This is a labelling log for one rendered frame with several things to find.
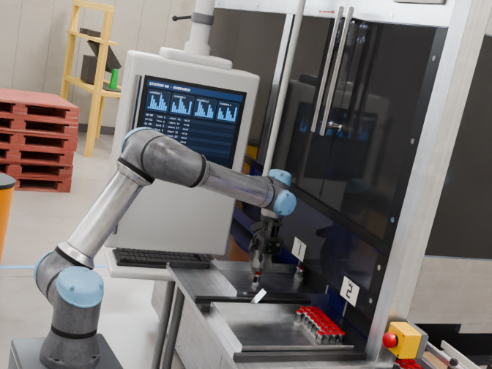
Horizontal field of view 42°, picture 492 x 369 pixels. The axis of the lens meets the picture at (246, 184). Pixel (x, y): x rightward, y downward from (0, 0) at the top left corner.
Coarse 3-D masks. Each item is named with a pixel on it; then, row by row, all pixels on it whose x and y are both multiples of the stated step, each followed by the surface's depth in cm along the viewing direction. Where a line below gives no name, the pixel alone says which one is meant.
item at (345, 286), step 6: (348, 282) 190; (342, 288) 192; (348, 288) 189; (354, 288) 187; (342, 294) 192; (348, 294) 189; (354, 294) 186; (348, 300) 189; (354, 300) 186; (354, 306) 186
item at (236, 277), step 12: (216, 264) 223; (228, 264) 225; (240, 264) 227; (276, 264) 233; (288, 264) 235; (216, 276) 216; (228, 276) 220; (240, 276) 222; (252, 276) 224; (264, 276) 227; (276, 276) 229; (288, 276) 232; (228, 288) 206; (240, 288) 211; (252, 288) 213; (264, 288) 215; (276, 288) 217; (288, 288) 220; (300, 288) 222; (312, 288) 224; (312, 300) 211; (324, 300) 213
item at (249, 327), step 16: (224, 304) 189; (240, 304) 191; (256, 304) 193; (272, 304) 195; (288, 304) 198; (224, 320) 177; (240, 320) 187; (256, 320) 189; (272, 320) 192; (288, 320) 194; (240, 336) 177; (256, 336) 179; (272, 336) 181; (288, 336) 183; (304, 336) 185
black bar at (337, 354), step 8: (240, 352) 164; (248, 352) 165; (256, 352) 166; (264, 352) 167; (272, 352) 168; (280, 352) 168; (288, 352) 169; (296, 352) 170; (304, 352) 171; (312, 352) 172; (320, 352) 173; (328, 352) 174; (336, 352) 175; (344, 352) 176; (352, 352) 177; (360, 352) 178; (240, 360) 163; (248, 360) 164; (256, 360) 165; (264, 360) 166; (272, 360) 167; (280, 360) 168; (288, 360) 169; (296, 360) 169; (304, 360) 170; (312, 360) 171; (320, 360) 172; (328, 360) 174
